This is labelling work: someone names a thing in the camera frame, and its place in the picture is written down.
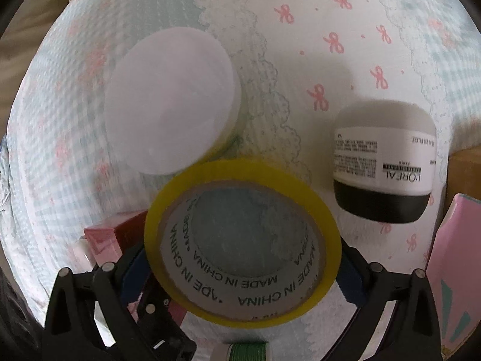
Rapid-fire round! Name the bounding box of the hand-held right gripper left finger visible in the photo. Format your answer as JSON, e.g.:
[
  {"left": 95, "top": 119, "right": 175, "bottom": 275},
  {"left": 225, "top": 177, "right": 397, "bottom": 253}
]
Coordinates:
[{"left": 44, "top": 241, "right": 198, "bottom": 361}]

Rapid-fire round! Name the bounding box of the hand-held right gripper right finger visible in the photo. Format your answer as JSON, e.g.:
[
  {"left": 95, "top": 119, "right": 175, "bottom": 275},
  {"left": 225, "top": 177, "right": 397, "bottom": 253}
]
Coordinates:
[{"left": 335, "top": 238, "right": 441, "bottom": 361}]

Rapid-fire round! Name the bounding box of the yellow tape roll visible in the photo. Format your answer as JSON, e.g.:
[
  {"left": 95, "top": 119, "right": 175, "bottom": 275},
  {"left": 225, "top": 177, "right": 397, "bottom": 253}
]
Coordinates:
[{"left": 144, "top": 160, "right": 343, "bottom": 326}]

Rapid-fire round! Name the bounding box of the red and pink box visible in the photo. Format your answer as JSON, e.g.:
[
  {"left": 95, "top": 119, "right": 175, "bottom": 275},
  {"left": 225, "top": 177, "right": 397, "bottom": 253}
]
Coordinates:
[{"left": 74, "top": 210, "right": 188, "bottom": 326}]

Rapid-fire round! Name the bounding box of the pink box with teal print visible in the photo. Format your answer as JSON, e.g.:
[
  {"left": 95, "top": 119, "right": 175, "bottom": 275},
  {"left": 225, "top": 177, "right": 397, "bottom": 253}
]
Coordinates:
[{"left": 426, "top": 193, "right": 481, "bottom": 358}]

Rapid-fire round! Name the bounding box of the white jar with black lid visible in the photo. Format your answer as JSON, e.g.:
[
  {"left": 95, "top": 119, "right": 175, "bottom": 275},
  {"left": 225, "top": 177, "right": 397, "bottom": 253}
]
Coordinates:
[{"left": 333, "top": 100, "right": 438, "bottom": 224}]

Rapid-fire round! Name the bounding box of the green thread spool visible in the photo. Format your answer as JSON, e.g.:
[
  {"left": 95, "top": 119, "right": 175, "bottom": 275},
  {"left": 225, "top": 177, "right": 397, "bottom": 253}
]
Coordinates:
[{"left": 211, "top": 341, "right": 273, "bottom": 361}]

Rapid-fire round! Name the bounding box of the brown cardboard box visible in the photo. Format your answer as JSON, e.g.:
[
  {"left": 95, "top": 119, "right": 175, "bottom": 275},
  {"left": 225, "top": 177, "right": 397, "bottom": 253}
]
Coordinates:
[{"left": 446, "top": 146, "right": 481, "bottom": 211}]

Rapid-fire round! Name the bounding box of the white lid round jar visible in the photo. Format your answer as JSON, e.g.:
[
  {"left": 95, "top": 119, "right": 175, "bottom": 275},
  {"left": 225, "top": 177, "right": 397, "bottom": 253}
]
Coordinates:
[{"left": 103, "top": 27, "right": 242, "bottom": 176}]

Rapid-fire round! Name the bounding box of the bow print bed sheet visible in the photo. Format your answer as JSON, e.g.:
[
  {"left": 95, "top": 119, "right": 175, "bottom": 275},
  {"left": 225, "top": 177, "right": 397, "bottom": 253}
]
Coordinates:
[{"left": 0, "top": 0, "right": 481, "bottom": 361}]

